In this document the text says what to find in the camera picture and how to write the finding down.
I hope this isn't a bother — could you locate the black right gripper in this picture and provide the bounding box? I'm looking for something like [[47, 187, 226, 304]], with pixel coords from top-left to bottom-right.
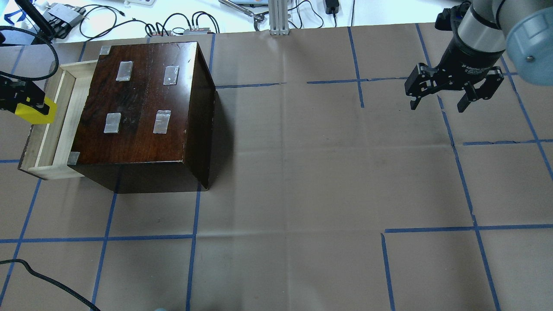
[[404, 41, 504, 113]]

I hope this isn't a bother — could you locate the dark wooden drawer cabinet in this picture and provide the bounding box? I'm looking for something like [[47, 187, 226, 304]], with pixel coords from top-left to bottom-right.
[[67, 41, 216, 194]]

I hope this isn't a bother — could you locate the aluminium profile post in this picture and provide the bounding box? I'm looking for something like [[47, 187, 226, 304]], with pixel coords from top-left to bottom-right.
[[268, 0, 289, 35]]

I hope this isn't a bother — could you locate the light wooden drawer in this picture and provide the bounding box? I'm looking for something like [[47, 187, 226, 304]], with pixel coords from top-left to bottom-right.
[[18, 60, 97, 180]]

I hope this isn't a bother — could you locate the yellow block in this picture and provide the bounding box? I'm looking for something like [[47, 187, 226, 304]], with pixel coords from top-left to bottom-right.
[[14, 97, 57, 124]]

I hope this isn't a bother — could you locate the black braided cable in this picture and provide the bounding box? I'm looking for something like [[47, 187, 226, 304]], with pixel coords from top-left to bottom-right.
[[0, 25, 60, 82]]

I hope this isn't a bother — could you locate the black power adapter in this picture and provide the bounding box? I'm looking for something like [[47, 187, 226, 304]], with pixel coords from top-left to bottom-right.
[[324, 0, 340, 15]]

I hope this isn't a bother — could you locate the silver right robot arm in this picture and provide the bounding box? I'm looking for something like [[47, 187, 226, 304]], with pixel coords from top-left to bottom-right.
[[404, 0, 553, 112]]

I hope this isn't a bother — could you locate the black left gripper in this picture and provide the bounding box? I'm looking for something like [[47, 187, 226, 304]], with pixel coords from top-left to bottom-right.
[[0, 76, 50, 116]]

